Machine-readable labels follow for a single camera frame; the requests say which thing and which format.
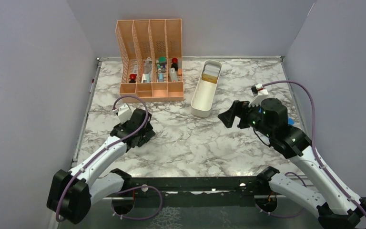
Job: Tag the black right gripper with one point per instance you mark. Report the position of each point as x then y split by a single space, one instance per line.
237 109

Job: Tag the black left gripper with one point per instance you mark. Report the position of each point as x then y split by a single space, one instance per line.
147 128

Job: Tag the white oblong plastic tray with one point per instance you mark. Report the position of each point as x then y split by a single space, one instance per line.
204 93

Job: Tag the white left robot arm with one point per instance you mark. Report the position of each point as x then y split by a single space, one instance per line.
73 192

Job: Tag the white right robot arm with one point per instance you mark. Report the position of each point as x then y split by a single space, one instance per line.
334 204

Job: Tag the stack of cards in tray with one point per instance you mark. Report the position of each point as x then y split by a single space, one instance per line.
211 73

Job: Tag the red cap bottle left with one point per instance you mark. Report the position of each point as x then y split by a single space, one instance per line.
133 78

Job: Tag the red cap bottle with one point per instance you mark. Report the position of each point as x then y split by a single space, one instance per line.
133 78
175 64

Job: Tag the red cap bottle right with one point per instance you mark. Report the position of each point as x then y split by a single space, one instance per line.
175 64

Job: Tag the green cap bottle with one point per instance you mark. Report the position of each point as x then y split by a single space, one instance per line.
161 64

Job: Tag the orange plastic file organizer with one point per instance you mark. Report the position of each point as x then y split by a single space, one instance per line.
141 43

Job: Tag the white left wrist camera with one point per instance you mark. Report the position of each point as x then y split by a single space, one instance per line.
123 111

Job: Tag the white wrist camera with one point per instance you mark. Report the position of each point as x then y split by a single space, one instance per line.
123 111
259 93

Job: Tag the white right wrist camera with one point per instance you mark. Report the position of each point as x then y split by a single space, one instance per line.
259 93

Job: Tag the black metal base rail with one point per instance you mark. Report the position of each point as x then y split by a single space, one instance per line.
192 192

